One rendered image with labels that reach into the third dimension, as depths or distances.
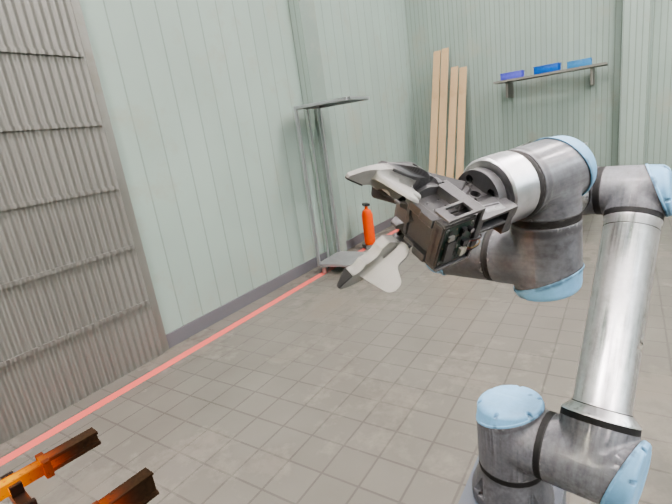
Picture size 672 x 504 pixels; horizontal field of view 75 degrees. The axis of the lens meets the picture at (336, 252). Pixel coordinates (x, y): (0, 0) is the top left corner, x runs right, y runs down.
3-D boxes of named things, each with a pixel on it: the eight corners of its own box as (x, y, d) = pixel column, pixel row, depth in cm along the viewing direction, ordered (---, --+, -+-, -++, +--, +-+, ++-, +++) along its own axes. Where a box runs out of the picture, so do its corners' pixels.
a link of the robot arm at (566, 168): (603, 204, 58) (603, 128, 55) (543, 231, 53) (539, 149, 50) (541, 198, 66) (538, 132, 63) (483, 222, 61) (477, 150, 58)
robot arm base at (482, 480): (483, 456, 122) (481, 425, 119) (559, 477, 111) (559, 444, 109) (462, 507, 107) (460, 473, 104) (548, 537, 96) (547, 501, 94)
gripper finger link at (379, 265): (359, 313, 48) (420, 255, 47) (331, 280, 52) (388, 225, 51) (370, 322, 50) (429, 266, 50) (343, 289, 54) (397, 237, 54)
